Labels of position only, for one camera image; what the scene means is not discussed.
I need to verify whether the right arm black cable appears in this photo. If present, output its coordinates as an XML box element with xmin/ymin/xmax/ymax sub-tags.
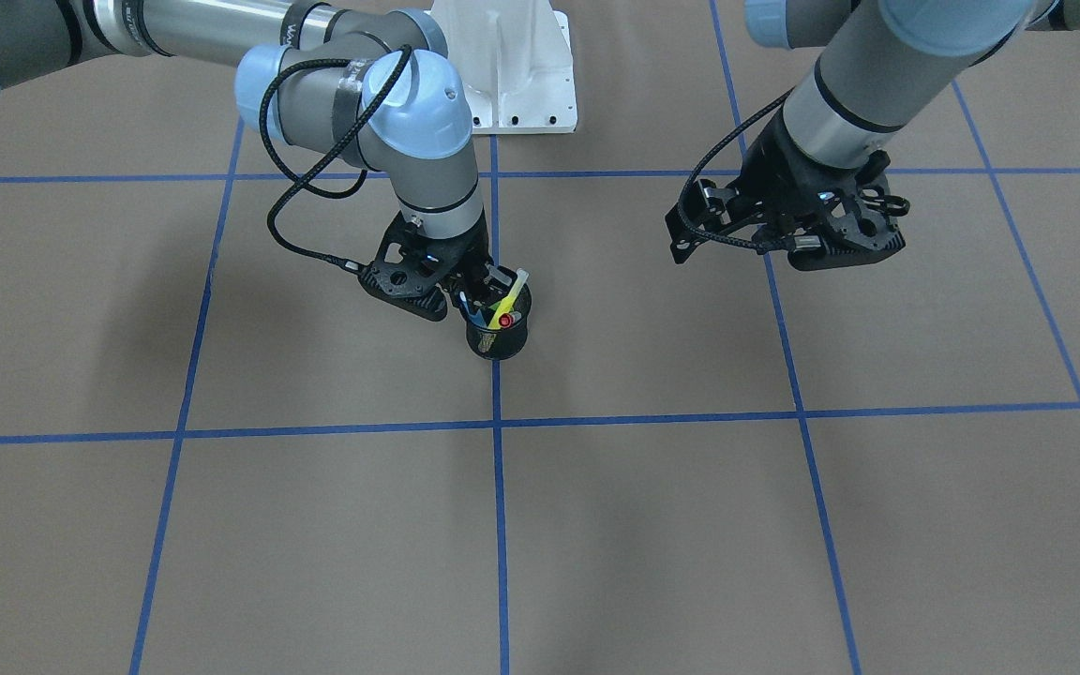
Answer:
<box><xmin>260</xmin><ymin>43</ymin><xmax>413</xmax><ymax>273</ymax></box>

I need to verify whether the black mesh pen cup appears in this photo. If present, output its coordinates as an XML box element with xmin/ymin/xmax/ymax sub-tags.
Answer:
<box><xmin>457</xmin><ymin>285</ymin><xmax>534</xmax><ymax>362</ymax></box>

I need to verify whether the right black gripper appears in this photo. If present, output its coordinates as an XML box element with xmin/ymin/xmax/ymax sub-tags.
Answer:
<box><xmin>427</xmin><ymin>228</ymin><xmax>519</xmax><ymax>303</ymax></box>

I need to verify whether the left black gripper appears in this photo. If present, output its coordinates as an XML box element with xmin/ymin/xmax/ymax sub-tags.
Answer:
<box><xmin>737</xmin><ymin>114</ymin><xmax>888</xmax><ymax>226</ymax></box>

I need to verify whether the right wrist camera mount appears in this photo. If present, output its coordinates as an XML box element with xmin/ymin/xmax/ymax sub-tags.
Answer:
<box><xmin>356</xmin><ymin>214</ymin><xmax>472</xmax><ymax>322</ymax></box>

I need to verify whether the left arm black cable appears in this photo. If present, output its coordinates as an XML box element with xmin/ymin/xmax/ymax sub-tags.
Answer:
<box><xmin>676</xmin><ymin>89</ymin><xmax>794</xmax><ymax>252</ymax></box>

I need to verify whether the blue marker pen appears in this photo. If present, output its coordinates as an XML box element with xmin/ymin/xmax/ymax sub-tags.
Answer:
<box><xmin>457</xmin><ymin>291</ymin><xmax>486</xmax><ymax>329</ymax></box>

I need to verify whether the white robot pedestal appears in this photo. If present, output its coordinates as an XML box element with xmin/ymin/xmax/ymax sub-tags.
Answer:
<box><xmin>431</xmin><ymin>1</ymin><xmax>578</xmax><ymax>136</ymax></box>

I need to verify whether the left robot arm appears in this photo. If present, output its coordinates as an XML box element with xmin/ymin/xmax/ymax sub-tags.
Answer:
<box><xmin>728</xmin><ymin>1</ymin><xmax>1041</xmax><ymax>239</ymax></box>

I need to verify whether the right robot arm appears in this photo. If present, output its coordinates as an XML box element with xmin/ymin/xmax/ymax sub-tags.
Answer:
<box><xmin>0</xmin><ymin>1</ymin><xmax>526</xmax><ymax>321</ymax></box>

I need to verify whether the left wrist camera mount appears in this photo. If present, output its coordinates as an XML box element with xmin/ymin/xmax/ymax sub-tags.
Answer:
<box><xmin>665</xmin><ymin>146</ymin><xmax>912</xmax><ymax>272</ymax></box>

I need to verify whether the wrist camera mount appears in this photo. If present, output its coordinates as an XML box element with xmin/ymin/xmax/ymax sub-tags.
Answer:
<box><xmin>356</xmin><ymin>214</ymin><xmax>472</xmax><ymax>322</ymax></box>
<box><xmin>665</xmin><ymin>146</ymin><xmax>912</xmax><ymax>272</ymax></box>

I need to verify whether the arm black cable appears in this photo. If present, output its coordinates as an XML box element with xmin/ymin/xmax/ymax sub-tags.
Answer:
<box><xmin>676</xmin><ymin>89</ymin><xmax>794</xmax><ymax>252</ymax></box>
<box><xmin>260</xmin><ymin>43</ymin><xmax>413</xmax><ymax>273</ymax></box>

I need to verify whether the yellow highlighter pen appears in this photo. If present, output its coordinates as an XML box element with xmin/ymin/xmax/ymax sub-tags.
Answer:
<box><xmin>486</xmin><ymin>268</ymin><xmax>529</xmax><ymax>330</ymax></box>

